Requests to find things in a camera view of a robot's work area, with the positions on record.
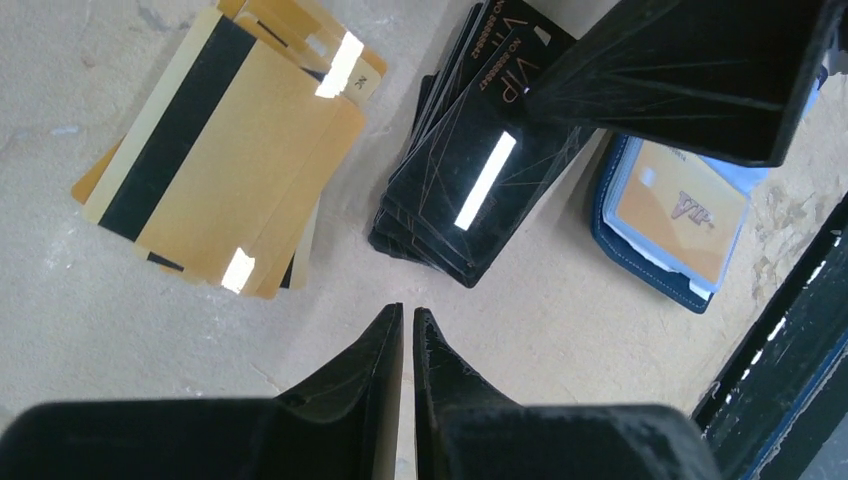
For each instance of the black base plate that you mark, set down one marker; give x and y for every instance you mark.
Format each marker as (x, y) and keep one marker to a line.
(778, 409)

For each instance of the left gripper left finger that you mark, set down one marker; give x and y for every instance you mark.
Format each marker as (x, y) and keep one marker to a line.
(341, 422)

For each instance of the black card pile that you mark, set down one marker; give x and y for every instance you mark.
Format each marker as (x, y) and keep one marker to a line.
(477, 166)

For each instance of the gold credit card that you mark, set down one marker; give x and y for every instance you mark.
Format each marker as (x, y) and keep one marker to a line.
(677, 211)

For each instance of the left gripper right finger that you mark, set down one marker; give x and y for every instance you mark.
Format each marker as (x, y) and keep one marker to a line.
(467, 429)

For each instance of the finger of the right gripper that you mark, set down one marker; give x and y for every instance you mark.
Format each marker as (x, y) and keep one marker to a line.
(724, 79)

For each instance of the navy blue card holder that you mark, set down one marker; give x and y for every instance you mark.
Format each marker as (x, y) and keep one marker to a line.
(673, 285)

